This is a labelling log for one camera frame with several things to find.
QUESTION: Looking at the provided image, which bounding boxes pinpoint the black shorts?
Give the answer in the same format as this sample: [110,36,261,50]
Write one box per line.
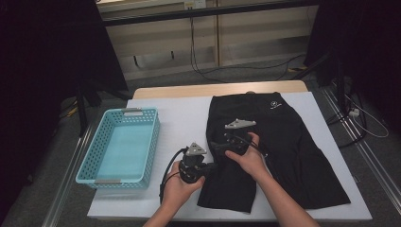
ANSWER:
[197,92,352,214]

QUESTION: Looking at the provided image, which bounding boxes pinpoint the person's right hand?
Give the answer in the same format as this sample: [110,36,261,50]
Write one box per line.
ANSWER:
[225,131,269,183]

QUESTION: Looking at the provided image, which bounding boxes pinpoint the beige wooden cabinet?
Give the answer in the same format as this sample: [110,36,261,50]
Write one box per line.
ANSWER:
[97,0,320,81]

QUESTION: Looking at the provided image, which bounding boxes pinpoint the black floor cable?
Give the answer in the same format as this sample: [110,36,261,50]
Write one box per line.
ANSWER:
[325,94,368,149]

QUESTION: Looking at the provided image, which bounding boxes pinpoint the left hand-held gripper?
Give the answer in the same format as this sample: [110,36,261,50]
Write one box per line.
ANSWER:
[178,142,218,184]

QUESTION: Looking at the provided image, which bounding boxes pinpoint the right hand-held gripper cable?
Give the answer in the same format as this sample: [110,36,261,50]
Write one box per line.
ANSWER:
[225,131,269,159]

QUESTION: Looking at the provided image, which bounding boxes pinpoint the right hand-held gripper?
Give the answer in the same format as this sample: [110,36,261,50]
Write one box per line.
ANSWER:
[210,118,257,157]

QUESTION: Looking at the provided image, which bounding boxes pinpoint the wooden table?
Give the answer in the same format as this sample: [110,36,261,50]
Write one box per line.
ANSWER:
[131,79,309,100]

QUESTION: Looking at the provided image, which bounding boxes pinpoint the black curtain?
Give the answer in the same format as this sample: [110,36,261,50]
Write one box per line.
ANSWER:
[0,0,129,218]
[304,0,401,127]

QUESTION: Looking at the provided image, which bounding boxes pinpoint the light blue perforated basket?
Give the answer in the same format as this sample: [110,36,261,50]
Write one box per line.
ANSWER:
[75,107,161,190]

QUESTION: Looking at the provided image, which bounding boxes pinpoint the black metal stand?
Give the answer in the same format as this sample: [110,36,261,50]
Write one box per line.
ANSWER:
[75,79,133,137]
[291,51,368,149]

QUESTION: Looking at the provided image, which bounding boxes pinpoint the aluminium floor rail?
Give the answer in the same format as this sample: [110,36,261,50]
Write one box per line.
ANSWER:
[321,87,401,206]
[42,126,93,227]

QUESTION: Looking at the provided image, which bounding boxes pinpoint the person's left hand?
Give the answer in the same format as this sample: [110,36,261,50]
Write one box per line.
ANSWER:
[160,160,206,216]

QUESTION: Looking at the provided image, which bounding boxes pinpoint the black power cable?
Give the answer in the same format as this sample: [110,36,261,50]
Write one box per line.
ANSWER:
[188,9,307,84]

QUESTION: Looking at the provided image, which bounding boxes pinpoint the white cable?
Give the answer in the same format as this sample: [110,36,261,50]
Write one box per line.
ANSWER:
[344,94,390,139]

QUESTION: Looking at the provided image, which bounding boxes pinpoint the white table cover board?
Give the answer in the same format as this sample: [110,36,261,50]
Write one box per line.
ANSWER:
[87,91,374,221]

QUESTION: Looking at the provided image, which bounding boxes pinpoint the white wall socket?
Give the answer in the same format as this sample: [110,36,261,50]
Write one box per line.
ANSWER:
[183,0,207,9]

